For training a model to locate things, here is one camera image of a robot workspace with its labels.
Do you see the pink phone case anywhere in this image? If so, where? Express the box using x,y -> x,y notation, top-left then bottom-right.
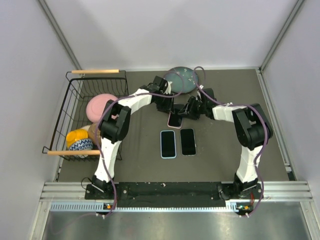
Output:
167,112 -> 183,129

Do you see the blue white patterned cup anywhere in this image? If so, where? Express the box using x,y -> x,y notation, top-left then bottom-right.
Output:
68,138 -> 94,151

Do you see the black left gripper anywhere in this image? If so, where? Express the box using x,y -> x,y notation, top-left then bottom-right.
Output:
154,91 -> 174,114

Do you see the black phone dark screen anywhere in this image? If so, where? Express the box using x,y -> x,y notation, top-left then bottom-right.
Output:
161,131 -> 176,158

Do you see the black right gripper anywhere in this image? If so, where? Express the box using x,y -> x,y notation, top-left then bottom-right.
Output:
178,96 -> 207,120

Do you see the teal ceramic floral plate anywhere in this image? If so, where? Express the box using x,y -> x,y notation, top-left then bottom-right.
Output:
163,66 -> 199,94

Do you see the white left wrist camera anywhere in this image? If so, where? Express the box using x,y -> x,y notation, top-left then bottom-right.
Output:
163,81 -> 173,95

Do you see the brown ceramic bowl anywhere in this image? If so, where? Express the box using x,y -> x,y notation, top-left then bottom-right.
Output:
87,123 -> 101,146

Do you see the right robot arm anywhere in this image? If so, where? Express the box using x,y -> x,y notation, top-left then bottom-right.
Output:
177,88 -> 273,198

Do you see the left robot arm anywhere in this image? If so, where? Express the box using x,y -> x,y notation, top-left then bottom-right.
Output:
91,76 -> 174,199

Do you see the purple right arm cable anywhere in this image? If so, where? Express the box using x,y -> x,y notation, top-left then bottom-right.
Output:
192,66 -> 270,218

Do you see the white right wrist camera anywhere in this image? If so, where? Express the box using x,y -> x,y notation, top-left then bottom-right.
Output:
197,84 -> 205,101

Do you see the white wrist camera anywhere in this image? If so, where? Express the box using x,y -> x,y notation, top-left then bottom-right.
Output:
163,81 -> 173,95
197,84 -> 205,101

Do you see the light blue phone case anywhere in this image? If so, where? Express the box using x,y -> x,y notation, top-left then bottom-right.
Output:
159,129 -> 178,160

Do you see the pink round plate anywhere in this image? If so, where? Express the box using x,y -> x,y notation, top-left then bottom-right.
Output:
86,93 -> 118,123

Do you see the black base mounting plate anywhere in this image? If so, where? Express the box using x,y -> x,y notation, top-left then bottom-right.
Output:
85,182 -> 252,205

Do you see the teal phone dark screen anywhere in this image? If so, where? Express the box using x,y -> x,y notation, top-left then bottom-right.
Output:
180,128 -> 196,156

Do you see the yellow cup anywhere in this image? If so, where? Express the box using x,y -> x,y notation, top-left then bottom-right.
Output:
65,128 -> 89,149

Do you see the black wire basket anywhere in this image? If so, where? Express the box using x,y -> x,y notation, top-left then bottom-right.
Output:
42,70 -> 129,154

